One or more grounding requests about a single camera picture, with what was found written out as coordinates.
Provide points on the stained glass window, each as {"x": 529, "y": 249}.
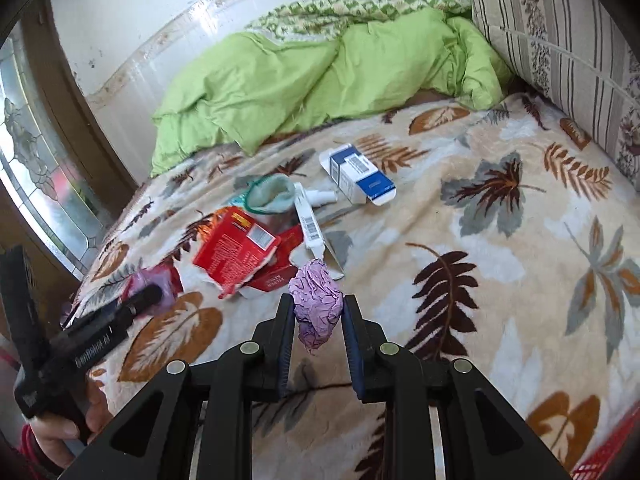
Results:
{"x": 35, "y": 160}

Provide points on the striped floral cushion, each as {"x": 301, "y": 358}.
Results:
{"x": 560, "y": 35}

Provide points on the person's left forearm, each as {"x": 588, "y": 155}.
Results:
{"x": 30, "y": 455}

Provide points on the green patterned quilt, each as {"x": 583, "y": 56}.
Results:
{"x": 325, "y": 12}

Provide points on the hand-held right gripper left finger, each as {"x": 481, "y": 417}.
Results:
{"x": 286, "y": 350}

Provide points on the long white box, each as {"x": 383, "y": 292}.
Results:
{"x": 307, "y": 220}

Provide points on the person's left hand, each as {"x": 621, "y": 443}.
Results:
{"x": 55, "y": 435}

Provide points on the green duvet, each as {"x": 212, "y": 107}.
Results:
{"x": 300, "y": 85}

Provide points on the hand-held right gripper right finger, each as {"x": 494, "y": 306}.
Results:
{"x": 352, "y": 355}

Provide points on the pink plastic wrapper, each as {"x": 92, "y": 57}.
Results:
{"x": 152, "y": 280}

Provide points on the blue and white box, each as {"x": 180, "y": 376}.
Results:
{"x": 355, "y": 175}

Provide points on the crumpled red cigarette pack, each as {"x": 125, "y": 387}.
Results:
{"x": 235, "y": 250}

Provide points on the white spray bottle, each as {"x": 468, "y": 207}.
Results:
{"x": 320, "y": 197}

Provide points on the wooden window frame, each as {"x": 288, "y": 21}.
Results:
{"x": 70, "y": 110}

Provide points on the red plastic basket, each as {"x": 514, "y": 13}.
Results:
{"x": 607, "y": 455}

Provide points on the leaf print blanket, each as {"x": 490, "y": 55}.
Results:
{"x": 450, "y": 260}

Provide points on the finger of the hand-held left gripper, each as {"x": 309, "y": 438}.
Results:
{"x": 115, "y": 325}
{"x": 20, "y": 300}

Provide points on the purple wrapper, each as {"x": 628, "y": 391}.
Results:
{"x": 317, "y": 300}

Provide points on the red cigarette pack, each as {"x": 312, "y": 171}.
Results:
{"x": 235, "y": 250}
{"x": 280, "y": 265}

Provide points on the teal tissue pack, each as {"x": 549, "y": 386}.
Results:
{"x": 270, "y": 192}

